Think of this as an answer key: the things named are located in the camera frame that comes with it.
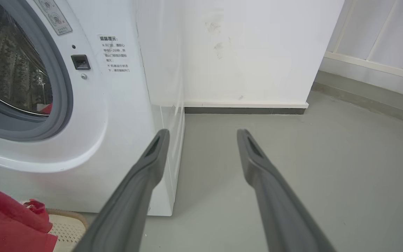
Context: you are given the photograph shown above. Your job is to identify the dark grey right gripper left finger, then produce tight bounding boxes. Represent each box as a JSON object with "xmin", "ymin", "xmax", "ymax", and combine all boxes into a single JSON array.
[{"xmin": 72, "ymin": 129, "xmax": 170, "ymax": 252}]

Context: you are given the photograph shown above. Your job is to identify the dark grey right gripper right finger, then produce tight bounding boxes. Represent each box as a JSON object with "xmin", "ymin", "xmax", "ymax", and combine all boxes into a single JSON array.
[{"xmin": 237, "ymin": 129, "xmax": 337, "ymax": 252}]

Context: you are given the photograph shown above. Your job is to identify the beige woven laundry basket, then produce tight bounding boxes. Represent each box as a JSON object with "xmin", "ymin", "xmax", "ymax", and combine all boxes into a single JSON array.
[{"xmin": 45, "ymin": 209, "xmax": 89, "ymax": 252}]

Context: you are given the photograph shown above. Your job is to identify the white front-load washing machine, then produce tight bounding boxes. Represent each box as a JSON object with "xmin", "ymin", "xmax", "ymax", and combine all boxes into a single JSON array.
[{"xmin": 0, "ymin": 0, "xmax": 185, "ymax": 216}]

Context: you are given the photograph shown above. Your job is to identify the red garment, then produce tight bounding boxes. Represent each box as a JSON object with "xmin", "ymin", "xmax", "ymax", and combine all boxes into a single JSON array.
[{"xmin": 0, "ymin": 181, "xmax": 58, "ymax": 252}]

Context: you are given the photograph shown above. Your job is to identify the red cloth inside drum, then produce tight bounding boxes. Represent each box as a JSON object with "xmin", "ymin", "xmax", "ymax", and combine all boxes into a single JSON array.
[{"xmin": 37, "ymin": 103, "xmax": 53, "ymax": 116}]

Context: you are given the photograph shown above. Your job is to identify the grey rubber door gasket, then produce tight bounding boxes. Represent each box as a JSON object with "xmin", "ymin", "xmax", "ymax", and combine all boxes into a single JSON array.
[{"xmin": 0, "ymin": 0, "xmax": 74, "ymax": 142}]

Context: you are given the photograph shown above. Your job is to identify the white panelled door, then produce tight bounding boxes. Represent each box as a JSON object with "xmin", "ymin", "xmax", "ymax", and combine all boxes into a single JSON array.
[{"xmin": 320, "ymin": 0, "xmax": 403, "ymax": 102}]

